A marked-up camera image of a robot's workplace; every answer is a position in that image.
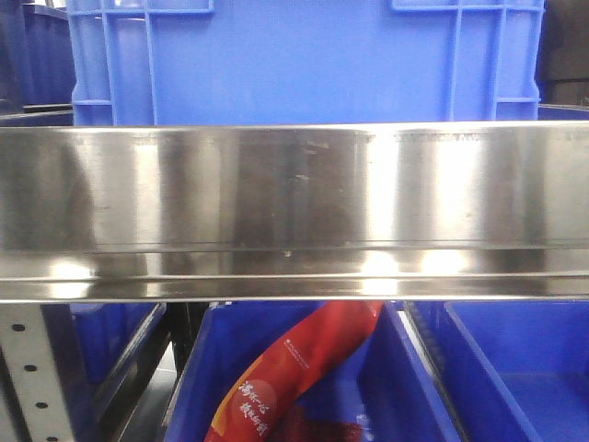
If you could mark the blue middle bin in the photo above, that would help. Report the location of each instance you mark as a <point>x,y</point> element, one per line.
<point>381,393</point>

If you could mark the blue bin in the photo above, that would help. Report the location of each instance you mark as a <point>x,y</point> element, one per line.
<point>381,393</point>
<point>110,337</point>
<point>512,371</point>

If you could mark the blue left bin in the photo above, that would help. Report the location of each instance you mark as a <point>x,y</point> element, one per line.
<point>110,337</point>

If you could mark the blue right bin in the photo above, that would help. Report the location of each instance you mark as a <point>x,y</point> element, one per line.
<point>512,371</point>

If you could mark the red printed paper bag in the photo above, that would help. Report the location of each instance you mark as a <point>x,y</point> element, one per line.
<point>290,366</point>

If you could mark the large blue plastic crate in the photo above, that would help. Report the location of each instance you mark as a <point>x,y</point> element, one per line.
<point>302,62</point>

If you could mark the stainless steel rail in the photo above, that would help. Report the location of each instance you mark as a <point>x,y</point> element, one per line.
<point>402,211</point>

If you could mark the perforated white metal post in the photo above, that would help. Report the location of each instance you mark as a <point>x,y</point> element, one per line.
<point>28,353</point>

